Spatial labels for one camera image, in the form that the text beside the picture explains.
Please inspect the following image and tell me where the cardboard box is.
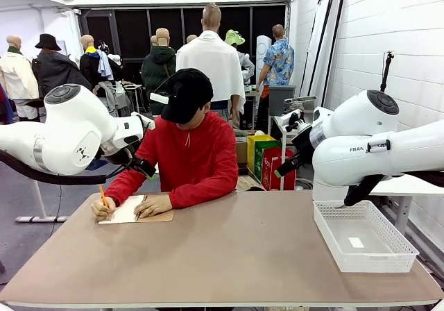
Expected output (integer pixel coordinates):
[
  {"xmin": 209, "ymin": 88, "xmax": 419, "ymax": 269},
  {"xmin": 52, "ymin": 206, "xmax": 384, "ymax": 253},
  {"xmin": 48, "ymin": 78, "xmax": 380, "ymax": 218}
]
[{"xmin": 235, "ymin": 140, "xmax": 249, "ymax": 165}]

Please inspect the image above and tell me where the gray metal pot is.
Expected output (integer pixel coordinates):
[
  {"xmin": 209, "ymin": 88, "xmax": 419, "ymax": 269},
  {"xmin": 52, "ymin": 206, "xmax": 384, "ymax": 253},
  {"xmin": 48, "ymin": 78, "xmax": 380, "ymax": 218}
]
[{"xmin": 284, "ymin": 95, "xmax": 318, "ymax": 112}]

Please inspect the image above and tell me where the gray plastic bin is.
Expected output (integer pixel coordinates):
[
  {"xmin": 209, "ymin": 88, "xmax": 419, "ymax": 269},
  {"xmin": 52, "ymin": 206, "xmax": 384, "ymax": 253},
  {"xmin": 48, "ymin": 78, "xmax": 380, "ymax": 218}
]
[{"xmin": 268, "ymin": 84, "xmax": 297, "ymax": 117}]

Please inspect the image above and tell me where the person's right hand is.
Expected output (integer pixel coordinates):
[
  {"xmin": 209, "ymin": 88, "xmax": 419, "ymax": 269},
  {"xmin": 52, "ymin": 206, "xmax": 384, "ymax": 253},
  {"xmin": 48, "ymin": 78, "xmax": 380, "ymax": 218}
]
[{"xmin": 90, "ymin": 196, "xmax": 117, "ymax": 221}]

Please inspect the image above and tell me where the mannequin in cream coat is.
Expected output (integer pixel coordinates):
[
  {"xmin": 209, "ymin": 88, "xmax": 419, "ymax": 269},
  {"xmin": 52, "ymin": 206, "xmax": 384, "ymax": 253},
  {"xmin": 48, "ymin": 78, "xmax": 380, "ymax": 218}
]
[{"xmin": 0, "ymin": 35, "xmax": 40, "ymax": 121}]

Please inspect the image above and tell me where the mannequin with white towel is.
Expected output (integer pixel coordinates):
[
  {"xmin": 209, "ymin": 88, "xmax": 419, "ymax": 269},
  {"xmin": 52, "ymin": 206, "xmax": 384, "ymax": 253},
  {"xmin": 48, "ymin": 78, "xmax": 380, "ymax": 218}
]
[{"xmin": 176, "ymin": 2, "xmax": 246, "ymax": 128}]

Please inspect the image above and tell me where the black framed white panel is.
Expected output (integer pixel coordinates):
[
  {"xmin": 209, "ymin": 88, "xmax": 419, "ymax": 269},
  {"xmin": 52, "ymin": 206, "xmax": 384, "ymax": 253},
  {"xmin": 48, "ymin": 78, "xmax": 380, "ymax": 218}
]
[
  {"xmin": 300, "ymin": 0, "xmax": 334, "ymax": 99},
  {"xmin": 321, "ymin": 0, "xmax": 347, "ymax": 108}
]

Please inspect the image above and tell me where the metal stool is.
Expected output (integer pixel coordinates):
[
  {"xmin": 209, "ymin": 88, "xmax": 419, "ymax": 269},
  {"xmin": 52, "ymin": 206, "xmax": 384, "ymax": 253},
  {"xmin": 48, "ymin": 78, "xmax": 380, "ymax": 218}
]
[{"xmin": 123, "ymin": 83, "xmax": 145, "ymax": 115}]

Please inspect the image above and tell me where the orange pencil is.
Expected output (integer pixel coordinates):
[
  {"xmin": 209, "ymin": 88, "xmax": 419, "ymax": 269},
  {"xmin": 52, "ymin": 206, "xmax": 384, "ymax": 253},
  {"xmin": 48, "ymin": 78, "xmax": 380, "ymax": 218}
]
[{"xmin": 99, "ymin": 184, "xmax": 110, "ymax": 210}]

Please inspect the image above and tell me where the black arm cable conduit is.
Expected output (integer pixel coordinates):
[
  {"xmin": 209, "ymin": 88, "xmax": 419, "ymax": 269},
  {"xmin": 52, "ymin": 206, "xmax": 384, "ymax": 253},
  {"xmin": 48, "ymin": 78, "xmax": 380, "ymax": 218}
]
[
  {"xmin": 0, "ymin": 149, "xmax": 108, "ymax": 186},
  {"xmin": 343, "ymin": 169, "xmax": 444, "ymax": 208}
]

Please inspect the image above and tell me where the mannequin in dark green jacket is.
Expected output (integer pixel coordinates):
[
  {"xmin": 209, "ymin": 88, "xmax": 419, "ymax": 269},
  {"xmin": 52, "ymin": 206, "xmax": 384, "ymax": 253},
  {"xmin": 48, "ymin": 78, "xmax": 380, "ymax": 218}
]
[{"xmin": 141, "ymin": 28, "xmax": 177, "ymax": 116}]

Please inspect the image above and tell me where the black tripod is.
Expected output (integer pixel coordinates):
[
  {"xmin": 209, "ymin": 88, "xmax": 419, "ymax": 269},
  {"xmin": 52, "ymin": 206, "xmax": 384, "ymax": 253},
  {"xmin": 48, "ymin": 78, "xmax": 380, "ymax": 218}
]
[{"xmin": 379, "ymin": 50, "xmax": 396, "ymax": 93}]

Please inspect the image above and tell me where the mannequin with green hat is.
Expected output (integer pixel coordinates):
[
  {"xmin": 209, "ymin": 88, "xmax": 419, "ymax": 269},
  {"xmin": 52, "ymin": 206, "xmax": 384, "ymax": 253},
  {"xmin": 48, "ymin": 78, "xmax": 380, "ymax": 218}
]
[{"xmin": 224, "ymin": 28, "xmax": 256, "ymax": 83}]

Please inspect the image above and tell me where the large white table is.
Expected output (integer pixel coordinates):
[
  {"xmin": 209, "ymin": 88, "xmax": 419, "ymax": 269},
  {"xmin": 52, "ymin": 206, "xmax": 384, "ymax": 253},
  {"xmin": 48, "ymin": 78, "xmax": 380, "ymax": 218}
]
[{"xmin": 367, "ymin": 174, "xmax": 444, "ymax": 235}]

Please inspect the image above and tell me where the black baseball cap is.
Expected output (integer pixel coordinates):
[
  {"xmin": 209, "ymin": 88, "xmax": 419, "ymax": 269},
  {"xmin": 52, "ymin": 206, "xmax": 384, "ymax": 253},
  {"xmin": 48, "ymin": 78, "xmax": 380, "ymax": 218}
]
[{"xmin": 160, "ymin": 67, "xmax": 214, "ymax": 124}]

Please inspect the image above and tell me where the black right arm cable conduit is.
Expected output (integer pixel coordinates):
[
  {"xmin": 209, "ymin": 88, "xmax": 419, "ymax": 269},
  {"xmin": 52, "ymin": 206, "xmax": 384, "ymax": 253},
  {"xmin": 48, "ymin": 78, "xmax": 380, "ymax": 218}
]
[{"xmin": 343, "ymin": 169, "xmax": 444, "ymax": 208}]

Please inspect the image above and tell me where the yellow shopping bag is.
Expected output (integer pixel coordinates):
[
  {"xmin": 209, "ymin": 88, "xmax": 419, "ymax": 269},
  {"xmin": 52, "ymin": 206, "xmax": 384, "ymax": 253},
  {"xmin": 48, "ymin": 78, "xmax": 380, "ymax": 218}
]
[{"xmin": 246, "ymin": 134, "xmax": 277, "ymax": 182}]

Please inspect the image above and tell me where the person's left hand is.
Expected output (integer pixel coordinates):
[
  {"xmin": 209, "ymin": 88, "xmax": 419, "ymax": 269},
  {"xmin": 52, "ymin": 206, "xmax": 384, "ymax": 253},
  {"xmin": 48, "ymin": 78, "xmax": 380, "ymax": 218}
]
[{"xmin": 133, "ymin": 193, "xmax": 173, "ymax": 219}]

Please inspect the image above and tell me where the mannequin with yellow scarf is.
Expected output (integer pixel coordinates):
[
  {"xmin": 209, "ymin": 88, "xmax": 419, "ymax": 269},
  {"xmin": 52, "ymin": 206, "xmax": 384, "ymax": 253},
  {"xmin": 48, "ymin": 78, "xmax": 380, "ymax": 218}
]
[{"xmin": 78, "ymin": 34, "xmax": 115, "ymax": 90}]

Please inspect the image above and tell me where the mannequin with black hat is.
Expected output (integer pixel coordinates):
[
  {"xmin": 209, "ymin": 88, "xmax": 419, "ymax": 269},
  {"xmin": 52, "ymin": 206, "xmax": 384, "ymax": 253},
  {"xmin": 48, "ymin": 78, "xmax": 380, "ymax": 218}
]
[{"xmin": 31, "ymin": 33, "xmax": 93, "ymax": 99}]

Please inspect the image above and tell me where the white cylindrical bin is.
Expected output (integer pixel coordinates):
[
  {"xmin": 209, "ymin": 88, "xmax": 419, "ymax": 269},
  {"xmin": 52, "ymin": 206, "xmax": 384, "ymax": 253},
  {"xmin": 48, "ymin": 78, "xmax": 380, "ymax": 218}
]
[{"xmin": 311, "ymin": 182, "xmax": 348, "ymax": 203}]

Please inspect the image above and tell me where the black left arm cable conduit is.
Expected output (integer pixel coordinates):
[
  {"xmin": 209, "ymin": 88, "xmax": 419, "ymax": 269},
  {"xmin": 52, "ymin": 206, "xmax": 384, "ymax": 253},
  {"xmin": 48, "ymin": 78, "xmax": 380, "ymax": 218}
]
[{"xmin": 0, "ymin": 149, "xmax": 108, "ymax": 186}]

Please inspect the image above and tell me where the person's face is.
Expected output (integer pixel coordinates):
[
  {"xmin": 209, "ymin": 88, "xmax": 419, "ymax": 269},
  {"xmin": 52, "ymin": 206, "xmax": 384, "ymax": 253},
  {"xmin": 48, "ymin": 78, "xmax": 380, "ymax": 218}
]
[{"xmin": 176, "ymin": 101, "xmax": 212, "ymax": 131}]

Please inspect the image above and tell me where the white perforated plastic basket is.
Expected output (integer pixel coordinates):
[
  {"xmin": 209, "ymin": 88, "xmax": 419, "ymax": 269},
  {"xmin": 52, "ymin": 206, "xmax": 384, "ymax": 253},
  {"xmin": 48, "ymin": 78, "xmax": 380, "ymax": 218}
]
[{"xmin": 313, "ymin": 199, "xmax": 420, "ymax": 274}]

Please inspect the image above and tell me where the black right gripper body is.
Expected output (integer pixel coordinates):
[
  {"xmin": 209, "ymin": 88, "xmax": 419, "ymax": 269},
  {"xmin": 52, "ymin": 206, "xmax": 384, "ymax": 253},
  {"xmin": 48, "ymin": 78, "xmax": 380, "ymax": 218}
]
[{"xmin": 276, "ymin": 150, "xmax": 307, "ymax": 178}]

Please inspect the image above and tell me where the spiral notebook brown cover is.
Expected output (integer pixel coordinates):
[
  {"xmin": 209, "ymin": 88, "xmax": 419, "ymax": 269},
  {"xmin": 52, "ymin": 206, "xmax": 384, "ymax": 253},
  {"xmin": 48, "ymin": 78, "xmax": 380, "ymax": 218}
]
[{"xmin": 98, "ymin": 194, "xmax": 175, "ymax": 225}]

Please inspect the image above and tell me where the head-mounted white camera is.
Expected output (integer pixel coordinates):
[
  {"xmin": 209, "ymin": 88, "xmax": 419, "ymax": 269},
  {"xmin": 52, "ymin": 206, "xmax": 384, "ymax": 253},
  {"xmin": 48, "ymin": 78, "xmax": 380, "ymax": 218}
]
[{"xmin": 149, "ymin": 81, "xmax": 183, "ymax": 106}]

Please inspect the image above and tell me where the green shopping bag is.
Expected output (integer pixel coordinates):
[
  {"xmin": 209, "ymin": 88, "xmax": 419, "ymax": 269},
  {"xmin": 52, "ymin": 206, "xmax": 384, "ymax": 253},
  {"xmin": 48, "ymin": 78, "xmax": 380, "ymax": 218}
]
[{"xmin": 254, "ymin": 140, "xmax": 282, "ymax": 184}]

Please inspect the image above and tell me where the white table leg stand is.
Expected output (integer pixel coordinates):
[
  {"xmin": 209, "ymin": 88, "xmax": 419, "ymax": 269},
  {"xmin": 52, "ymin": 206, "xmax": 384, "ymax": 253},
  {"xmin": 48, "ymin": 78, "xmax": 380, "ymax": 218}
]
[{"xmin": 15, "ymin": 178, "xmax": 69, "ymax": 224}]

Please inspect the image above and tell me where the person's left forearm red sleeve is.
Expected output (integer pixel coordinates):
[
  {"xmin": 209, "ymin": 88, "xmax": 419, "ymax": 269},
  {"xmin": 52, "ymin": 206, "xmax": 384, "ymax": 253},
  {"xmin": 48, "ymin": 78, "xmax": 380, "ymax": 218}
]
[{"xmin": 169, "ymin": 174, "xmax": 239, "ymax": 210}]

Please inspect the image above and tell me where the person's red sweatshirt torso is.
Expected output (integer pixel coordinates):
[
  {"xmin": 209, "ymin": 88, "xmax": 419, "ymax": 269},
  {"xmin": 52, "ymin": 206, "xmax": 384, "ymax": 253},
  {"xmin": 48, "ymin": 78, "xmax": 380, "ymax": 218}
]
[{"xmin": 103, "ymin": 111, "xmax": 239, "ymax": 210}]

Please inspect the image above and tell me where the person's right forearm red sleeve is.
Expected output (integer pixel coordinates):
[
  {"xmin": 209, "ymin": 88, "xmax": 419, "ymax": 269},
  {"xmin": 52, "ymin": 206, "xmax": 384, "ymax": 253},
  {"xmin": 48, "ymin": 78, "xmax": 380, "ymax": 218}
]
[{"xmin": 103, "ymin": 168, "xmax": 159, "ymax": 206}]

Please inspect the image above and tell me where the small white side table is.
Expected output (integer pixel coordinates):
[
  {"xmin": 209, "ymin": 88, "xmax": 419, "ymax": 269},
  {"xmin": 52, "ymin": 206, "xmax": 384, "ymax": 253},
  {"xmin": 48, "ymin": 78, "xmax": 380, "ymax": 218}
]
[{"xmin": 271, "ymin": 115, "xmax": 296, "ymax": 191}]

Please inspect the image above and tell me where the mannequin in floral shirt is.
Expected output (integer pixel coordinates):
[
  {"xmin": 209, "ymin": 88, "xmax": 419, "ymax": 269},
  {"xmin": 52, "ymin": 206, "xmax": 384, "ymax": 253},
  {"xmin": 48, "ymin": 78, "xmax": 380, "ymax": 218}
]
[{"xmin": 255, "ymin": 24, "xmax": 295, "ymax": 135}]

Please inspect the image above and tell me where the white standing cylinder appliance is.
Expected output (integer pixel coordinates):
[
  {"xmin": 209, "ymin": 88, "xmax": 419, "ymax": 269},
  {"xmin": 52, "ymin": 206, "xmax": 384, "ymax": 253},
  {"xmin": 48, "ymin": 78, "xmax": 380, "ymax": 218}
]
[{"xmin": 256, "ymin": 35, "xmax": 273, "ymax": 80}]

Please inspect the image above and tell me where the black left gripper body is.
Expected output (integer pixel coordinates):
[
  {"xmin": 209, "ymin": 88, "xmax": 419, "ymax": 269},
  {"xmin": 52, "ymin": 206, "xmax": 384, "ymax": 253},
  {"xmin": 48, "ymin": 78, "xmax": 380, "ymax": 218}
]
[{"xmin": 110, "ymin": 146, "xmax": 157, "ymax": 180}]

